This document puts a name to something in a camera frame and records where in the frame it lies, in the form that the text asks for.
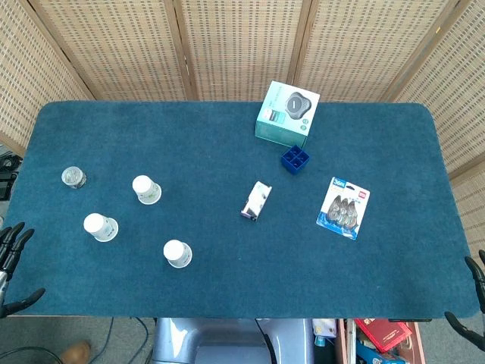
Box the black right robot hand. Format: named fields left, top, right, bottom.
left=443, top=249, right=485, bottom=342

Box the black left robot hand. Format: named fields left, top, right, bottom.
left=0, top=221, right=47, bottom=319

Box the white cup blue flower print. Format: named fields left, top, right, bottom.
left=83, top=212, right=120, bottom=243
left=163, top=239, right=193, bottom=269

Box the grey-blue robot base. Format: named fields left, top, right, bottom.
left=151, top=317, right=315, bottom=364

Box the white cup green flower print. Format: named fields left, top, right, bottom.
left=132, top=174, right=163, bottom=206

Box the black equipment pile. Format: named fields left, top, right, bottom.
left=0, top=143, right=24, bottom=202

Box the red flat box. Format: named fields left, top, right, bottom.
left=355, top=318, right=415, bottom=353

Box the brown shoe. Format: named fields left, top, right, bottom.
left=60, top=340, right=92, bottom=363

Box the blue printed box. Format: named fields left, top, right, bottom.
left=355, top=340, right=412, bottom=364

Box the correction tape blister pack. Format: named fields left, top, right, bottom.
left=316, top=176, right=371, bottom=241

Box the colourful small package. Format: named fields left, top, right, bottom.
left=312, top=318, right=339, bottom=348

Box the woven rattan screen panel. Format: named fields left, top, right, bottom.
left=0, top=0, right=95, bottom=156
left=291, top=0, right=474, bottom=103
left=172, top=0, right=315, bottom=102
left=382, top=0, right=485, bottom=266
left=28, top=0, right=196, bottom=102

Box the blue four-cell plastic holder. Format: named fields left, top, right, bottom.
left=280, top=145, right=311, bottom=176

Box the blue carpet table cover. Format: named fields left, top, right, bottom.
left=5, top=100, right=480, bottom=319

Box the small dark purple carton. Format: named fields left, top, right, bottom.
left=239, top=180, right=273, bottom=221

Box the teal speaker product box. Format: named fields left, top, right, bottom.
left=254, top=80, right=321, bottom=149

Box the grey floor cable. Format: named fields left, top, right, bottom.
left=99, top=317, right=115, bottom=364

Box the black floor cable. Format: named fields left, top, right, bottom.
left=134, top=317, right=155, bottom=344

